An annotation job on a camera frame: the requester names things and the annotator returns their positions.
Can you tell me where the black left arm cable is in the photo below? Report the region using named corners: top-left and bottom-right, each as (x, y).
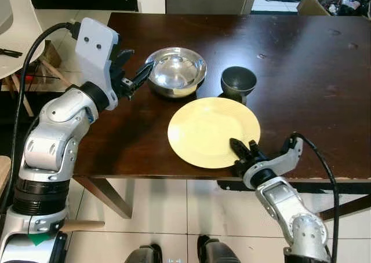
top-left (0, 21), bottom-right (82, 217)

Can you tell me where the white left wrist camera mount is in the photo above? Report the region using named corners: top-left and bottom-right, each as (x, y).
top-left (75, 17), bottom-right (121, 96)

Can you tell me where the brown slanted table leg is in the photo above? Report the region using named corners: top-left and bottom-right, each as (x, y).
top-left (319, 195), bottom-right (371, 221)
top-left (72, 176), bottom-right (134, 220)

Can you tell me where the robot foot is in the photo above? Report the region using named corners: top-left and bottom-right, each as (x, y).
top-left (124, 244), bottom-right (163, 263)
top-left (197, 235), bottom-right (242, 263)

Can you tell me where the light wooden stool top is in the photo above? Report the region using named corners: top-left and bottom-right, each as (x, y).
top-left (0, 156), bottom-right (12, 197)

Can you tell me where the pale yellow plate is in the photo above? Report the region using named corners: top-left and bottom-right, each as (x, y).
top-left (168, 97), bottom-right (261, 170)

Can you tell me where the shiny steel bowl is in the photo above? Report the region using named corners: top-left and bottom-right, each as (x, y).
top-left (145, 47), bottom-right (208, 99)

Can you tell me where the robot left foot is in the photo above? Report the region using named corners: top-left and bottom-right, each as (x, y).
top-left (124, 244), bottom-right (163, 263)

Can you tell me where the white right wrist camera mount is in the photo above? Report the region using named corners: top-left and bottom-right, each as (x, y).
top-left (255, 137), bottom-right (304, 180)

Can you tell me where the small dark grey bowl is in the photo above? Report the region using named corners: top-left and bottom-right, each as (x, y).
top-left (220, 66), bottom-right (258, 100)

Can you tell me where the light wooden rod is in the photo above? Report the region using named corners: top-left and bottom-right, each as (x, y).
top-left (60, 219), bottom-right (106, 233)

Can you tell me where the small cardboard box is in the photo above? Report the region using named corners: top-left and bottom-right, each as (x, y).
top-left (39, 40), bottom-right (62, 67)

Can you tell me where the white plastic chair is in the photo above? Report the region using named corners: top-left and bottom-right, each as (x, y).
top-left (0, 0), bottom-right (48, 96)

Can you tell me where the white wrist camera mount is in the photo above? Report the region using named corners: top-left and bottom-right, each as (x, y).
top-left (75, 17), bottom-right (121, 96)
top-left (255, 137), bottom-right (304, 180)

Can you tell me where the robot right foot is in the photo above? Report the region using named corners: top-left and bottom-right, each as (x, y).
top-left (197, 235), bottom-right (242, 263)

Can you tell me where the black fork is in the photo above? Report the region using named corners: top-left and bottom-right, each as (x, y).
top-left (0, 48), bottom-right (23, 59)

